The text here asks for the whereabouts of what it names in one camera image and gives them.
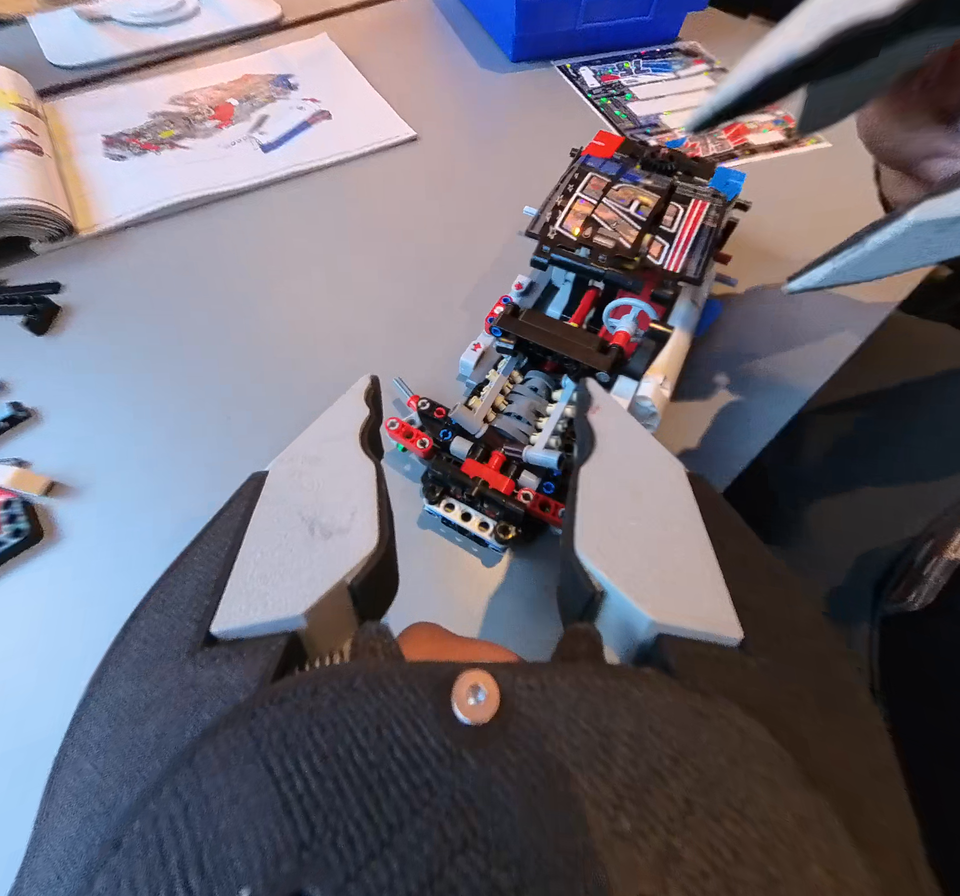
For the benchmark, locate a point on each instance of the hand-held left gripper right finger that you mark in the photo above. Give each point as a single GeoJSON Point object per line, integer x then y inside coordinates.
{"type": "Point", "coordinates": [645, 544]}

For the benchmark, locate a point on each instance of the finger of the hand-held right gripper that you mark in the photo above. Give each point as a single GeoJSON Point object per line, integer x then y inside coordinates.
{"type": "Point", "coordinates": [900, 236]}
{"type": "Point", "coordinates": [847, 4]}

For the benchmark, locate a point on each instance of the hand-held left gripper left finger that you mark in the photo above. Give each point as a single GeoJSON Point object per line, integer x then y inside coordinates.
{"type": "Point", "coordinates": [300, 536]}

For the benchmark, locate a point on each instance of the toy brick car model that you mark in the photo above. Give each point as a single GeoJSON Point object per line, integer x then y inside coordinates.
{"type": "Point", "coordinates": [570, 341]}

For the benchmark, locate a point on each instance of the pile of toy bricks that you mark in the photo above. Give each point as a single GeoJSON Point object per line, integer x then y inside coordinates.
{"type": "Point", "coordinates": [30, 311]}

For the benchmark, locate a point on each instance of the car drawing instruction booklet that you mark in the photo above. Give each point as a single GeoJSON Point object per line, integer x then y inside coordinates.
{"type": "Point", "coordinates": [225, 161]}

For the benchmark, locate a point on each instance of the person's right hand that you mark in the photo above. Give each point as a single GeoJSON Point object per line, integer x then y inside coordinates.
{"type": "Point", "coordinates": [922, 124]}

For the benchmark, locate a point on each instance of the person's grey pants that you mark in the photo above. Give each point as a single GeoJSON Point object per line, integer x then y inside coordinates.
{"type": "Point", "coordinates": [825, 476]}

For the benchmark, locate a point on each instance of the shiny sticker sheet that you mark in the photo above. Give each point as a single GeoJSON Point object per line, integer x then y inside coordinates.
{"type": "Point", "coordinates": [667, 86]}

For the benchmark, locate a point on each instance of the blue plastic bin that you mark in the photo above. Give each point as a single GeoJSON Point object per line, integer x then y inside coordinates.
{"type": "Point", "coordinates": [600, 11]}

